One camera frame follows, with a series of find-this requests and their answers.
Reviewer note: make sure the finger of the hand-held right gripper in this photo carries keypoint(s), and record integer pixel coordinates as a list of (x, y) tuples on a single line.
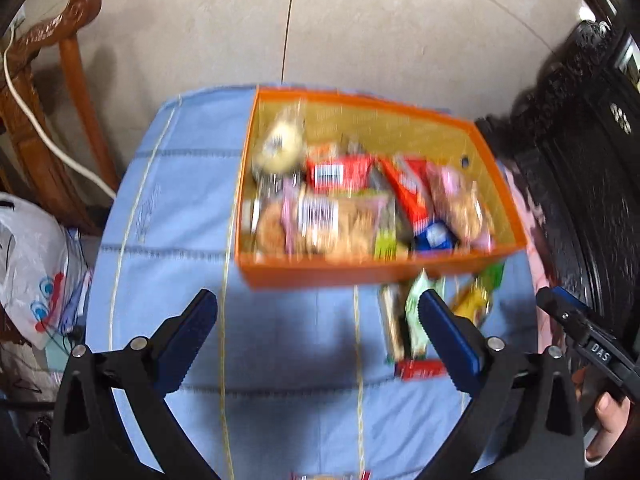
[(562, 305)]

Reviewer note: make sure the small red snack packet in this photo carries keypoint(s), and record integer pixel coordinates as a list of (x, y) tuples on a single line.
[(420, 370)]

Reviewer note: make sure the blue checked tablecloth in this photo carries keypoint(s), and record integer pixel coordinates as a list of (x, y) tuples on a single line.
[(280, 350)]

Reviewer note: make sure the small blue snack packet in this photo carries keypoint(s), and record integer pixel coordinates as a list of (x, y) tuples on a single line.
[(435, 237)]

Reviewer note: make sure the round walnut cake packet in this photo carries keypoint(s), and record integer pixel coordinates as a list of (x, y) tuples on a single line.
[(270, 227)]

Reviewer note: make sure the green pea snack packet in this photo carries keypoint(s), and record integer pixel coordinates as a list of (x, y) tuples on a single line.
[(391, 242)]

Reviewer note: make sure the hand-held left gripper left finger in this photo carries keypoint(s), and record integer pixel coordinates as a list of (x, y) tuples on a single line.
[(190, 340)]

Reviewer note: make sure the orange rice cracker packet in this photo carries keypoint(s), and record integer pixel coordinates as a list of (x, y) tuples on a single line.
[(472, 301)]

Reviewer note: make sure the person's right hand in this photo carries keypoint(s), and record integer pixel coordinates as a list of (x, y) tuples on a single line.
[(612, 417)]

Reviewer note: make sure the dark carved wooden furniture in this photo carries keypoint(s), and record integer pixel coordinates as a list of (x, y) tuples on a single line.
[(585, 170)]

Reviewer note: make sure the small green snack packet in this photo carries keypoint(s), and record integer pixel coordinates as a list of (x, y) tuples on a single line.
[(492, 276)]

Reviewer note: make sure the bread bun packet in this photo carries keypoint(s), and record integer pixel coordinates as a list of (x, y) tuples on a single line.
[(281, 145)]

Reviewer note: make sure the white plastic bag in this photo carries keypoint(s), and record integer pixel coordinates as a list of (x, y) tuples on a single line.
[(30, 270)]

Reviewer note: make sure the green white candy packet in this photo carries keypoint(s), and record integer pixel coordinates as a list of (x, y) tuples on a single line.
[(416, 322)]

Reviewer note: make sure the pink-edged cracker packet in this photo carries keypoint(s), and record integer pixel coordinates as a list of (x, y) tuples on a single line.
[(460, 205)]

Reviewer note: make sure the pink cloth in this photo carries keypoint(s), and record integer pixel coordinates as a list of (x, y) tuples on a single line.
[(532, 240)]

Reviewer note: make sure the orange cardboard box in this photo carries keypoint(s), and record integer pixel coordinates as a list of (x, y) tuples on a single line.
[(375, 265)]

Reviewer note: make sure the red clear snack packet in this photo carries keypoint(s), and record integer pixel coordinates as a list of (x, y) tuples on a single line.
[(340, 172)]

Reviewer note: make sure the carved wooden chair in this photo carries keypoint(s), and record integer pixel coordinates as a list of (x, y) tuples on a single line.
[(45, 110)]

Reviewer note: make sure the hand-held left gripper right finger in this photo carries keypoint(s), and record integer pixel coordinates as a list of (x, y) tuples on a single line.
[(450, 345)]

